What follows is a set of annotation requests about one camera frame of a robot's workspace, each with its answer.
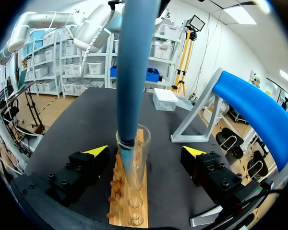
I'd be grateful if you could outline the clear glass test tube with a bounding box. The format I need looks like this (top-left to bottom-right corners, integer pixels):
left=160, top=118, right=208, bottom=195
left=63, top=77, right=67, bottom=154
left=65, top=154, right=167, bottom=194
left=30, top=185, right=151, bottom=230
left=115, top=123, right=152, bottom=193

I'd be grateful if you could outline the clear plastic box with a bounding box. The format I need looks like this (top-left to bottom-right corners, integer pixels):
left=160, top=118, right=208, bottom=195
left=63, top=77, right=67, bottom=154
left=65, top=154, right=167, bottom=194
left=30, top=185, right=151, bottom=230
left=152, top=87, right=195, bottom=112

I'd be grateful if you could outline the wooden test tube rack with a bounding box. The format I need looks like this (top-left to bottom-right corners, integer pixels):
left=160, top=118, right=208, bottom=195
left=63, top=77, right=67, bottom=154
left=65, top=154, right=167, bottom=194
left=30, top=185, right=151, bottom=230
left=107, top=128, right=150, bottom=229

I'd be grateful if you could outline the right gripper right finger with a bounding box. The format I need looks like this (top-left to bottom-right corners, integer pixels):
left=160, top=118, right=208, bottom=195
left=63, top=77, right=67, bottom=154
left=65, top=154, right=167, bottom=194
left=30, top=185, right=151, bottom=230
left=180, top=145, right=243, bottom=205

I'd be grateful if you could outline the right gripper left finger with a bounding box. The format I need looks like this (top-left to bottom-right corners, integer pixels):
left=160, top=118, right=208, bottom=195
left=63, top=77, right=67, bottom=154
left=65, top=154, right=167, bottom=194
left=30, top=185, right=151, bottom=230
left=45, top=144, right=110, bottom=207

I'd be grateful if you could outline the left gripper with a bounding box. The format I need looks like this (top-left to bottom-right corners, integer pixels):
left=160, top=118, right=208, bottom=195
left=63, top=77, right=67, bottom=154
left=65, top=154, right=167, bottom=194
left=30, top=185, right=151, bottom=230
left=108, top=0, right=170, bottom=19

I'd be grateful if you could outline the grey stand with blue panel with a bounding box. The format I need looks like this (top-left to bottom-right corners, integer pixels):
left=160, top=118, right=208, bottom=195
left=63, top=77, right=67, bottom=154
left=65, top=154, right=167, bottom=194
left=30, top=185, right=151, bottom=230
left=170, top=67, right=288, bottom=227

